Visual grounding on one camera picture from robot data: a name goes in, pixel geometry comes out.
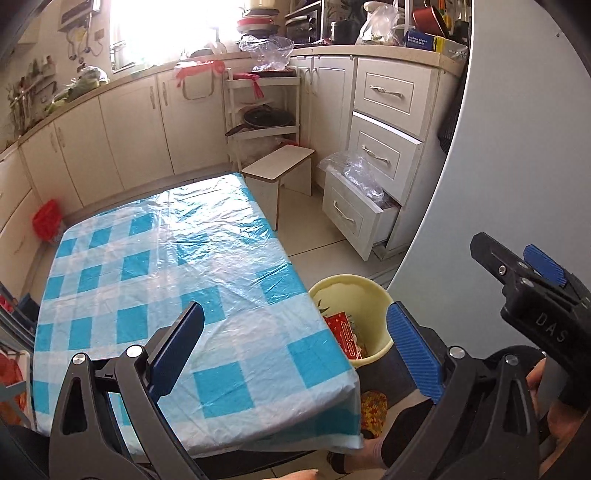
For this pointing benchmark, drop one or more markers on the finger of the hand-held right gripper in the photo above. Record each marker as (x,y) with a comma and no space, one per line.
(496,261)
(547,266)

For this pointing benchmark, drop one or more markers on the green vegetables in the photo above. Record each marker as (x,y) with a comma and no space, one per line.
(87,81)

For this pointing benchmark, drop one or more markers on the wall utensil rack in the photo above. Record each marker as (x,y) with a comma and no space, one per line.
(27,92)

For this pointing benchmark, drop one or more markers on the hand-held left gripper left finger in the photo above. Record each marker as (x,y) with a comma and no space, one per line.
(175,350)

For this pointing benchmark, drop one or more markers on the clear plastic bag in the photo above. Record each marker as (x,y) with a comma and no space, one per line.
(270,53)

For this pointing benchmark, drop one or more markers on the person's right hand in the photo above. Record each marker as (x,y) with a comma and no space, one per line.
(568,429)

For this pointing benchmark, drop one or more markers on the white jug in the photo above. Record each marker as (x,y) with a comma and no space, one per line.
(376,6)

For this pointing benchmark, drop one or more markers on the cabinet door rack red bag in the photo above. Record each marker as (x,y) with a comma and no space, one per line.
(194,69)

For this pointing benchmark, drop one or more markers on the floral print slipper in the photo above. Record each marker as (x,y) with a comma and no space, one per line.
(374,413)

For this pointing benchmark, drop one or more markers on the small wooden stool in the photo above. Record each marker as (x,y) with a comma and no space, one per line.
(281,161)

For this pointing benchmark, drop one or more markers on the red pot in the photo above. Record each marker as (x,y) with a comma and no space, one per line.
(431,21)

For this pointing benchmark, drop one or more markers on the black toaster oven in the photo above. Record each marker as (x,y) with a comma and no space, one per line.
(304,25)

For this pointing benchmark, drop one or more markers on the blue checked plastic tablecloth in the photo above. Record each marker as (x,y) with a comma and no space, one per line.
(207,277)

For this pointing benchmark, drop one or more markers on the black pot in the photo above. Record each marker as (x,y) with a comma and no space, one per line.
(345,32)

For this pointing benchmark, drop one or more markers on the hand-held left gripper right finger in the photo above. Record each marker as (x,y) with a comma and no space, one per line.
(413,350)

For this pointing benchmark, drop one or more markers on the grey-white refrigerator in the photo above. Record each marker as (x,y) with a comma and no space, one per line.
(498,138)

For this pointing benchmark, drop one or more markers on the person's left hand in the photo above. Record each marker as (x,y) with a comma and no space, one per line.
(300,475)

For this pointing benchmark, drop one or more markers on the white corner shelf rack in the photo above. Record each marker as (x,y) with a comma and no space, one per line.
(279,84)

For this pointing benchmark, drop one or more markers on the blue cardboard box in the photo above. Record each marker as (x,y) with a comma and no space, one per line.
(427,41)

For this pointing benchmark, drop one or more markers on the person's leg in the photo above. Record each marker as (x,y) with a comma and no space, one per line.
(406,434)

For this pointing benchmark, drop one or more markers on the red cloth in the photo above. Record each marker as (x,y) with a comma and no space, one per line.
(251,85)

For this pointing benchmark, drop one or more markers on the red-lined waste bin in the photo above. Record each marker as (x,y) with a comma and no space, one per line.
(46,220)

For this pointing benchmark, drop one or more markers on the red foil packet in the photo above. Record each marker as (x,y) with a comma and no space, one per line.
(344,333)

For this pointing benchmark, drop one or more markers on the cream kitchen cabinets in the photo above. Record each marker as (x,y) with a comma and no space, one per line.
(138,134)

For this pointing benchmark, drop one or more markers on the white wall-mounted unit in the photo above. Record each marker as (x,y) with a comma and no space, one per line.
(81,14)

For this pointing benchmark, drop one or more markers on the plastic bag with greens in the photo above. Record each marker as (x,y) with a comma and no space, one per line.
(378,25)

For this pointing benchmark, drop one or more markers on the stack of bowls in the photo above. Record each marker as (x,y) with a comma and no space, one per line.
(258,23)

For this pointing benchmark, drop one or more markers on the clear plastic bags bundle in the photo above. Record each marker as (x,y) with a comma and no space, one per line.
(355,177)

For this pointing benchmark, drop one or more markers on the dark lidded pan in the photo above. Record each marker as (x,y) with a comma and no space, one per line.
(268,119)

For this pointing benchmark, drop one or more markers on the cream open drawer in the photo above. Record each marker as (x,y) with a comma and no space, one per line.
(351,217)

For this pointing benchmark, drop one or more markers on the red print cushion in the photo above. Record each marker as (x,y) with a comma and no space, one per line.
(11,374)

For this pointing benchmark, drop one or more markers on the dark striped towel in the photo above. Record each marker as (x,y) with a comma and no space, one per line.
(451,115)

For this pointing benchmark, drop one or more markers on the bright kitchen window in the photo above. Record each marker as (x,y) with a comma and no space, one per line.
(175,32)

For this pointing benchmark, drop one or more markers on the yellow plastic bin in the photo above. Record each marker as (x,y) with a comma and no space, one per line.
(351,290)

